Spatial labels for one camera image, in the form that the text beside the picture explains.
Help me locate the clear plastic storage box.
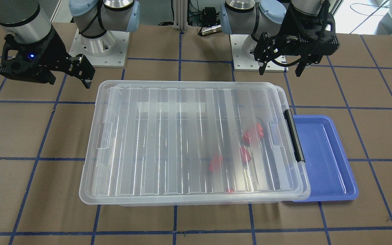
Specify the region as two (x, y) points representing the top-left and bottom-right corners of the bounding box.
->
(79, 80), (311, 207)

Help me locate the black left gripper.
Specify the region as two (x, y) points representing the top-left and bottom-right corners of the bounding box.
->
(253, 7), (339, 77)

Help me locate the black box latch handle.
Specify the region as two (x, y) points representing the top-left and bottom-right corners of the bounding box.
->
(283, 109), (306, 163)

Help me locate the blue plastic tray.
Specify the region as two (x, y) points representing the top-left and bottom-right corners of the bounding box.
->
(293, 115), (359, 202)

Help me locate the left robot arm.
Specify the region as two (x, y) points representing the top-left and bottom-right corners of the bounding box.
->
(220, 0), (340, 77)

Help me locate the red block latch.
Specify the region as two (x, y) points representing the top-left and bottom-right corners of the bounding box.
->
(255, 122), (264, 140)
(242, 130), (254, 146)

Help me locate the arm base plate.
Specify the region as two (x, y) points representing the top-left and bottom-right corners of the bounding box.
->
(230, 36), (288, 72)
(69, 30), (130, 68)

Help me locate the red block middle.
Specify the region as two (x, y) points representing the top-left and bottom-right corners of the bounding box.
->
(209, 154), (224, 173)

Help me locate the black power adapter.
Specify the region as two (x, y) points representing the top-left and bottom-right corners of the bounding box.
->
(201, 7), (217, 26)

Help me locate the red block near latch lower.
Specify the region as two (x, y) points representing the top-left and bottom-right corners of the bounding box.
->
(242, 130), (254, 146)

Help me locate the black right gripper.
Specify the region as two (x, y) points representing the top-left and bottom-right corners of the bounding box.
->
(0, 26), (96, 89)

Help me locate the clear plastic box lid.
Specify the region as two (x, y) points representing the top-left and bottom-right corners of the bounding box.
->
(79, 80), (305, 205)

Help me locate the aluminium frame post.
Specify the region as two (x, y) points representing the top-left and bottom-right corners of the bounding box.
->
(172, 0), (189, 32)

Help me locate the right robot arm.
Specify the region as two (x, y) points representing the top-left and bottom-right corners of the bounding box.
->
(0, 0), (141, 89)

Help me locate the silver cylindrical connector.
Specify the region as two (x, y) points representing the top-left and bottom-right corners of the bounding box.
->
(197, 24), (222, 37)

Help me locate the red block from tray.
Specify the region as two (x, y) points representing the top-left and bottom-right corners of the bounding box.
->
(240, 146), (252, 165)

